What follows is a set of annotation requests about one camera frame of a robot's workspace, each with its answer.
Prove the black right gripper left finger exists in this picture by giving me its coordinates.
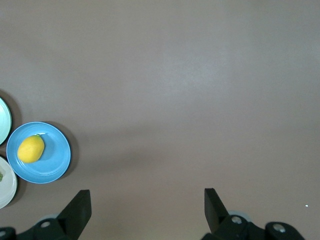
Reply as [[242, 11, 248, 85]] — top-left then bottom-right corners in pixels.
[[0, 189, 92, 240]]

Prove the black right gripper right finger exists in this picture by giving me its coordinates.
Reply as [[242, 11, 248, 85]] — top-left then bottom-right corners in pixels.
[[201, 187, 306, 240]]

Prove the yellow lemon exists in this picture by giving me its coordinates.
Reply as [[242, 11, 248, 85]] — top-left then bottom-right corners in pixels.
[[17, 134, 46, 164]]

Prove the blue plate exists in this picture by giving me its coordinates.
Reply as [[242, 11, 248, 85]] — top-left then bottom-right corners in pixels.
[[6, 121, 72, 185]]

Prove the beige plate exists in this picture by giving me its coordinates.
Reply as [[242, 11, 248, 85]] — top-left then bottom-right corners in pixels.
[[0, 156, 18, 210]]

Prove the mint green plate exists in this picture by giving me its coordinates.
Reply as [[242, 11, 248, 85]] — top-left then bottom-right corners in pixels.
[[0, 96, 13, 146]]

